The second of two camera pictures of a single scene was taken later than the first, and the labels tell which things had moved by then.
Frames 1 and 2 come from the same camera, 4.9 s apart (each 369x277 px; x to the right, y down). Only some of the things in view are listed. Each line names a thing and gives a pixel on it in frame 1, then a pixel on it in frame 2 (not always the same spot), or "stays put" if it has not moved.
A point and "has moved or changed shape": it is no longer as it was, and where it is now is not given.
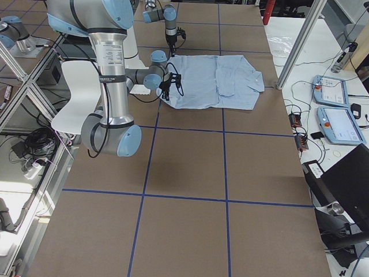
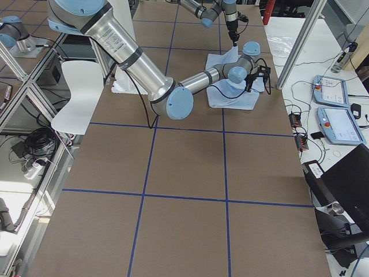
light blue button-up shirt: (224, 82) has moved or changed shape
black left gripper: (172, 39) -> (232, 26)
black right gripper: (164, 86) -> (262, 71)
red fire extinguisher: (268, 10) stays put
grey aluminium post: (315, 13) stays put
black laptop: (346, 182) stays put
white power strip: (33, 171) stays put
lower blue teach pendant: (339, 126) stays put
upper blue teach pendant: (330, 91) stays put
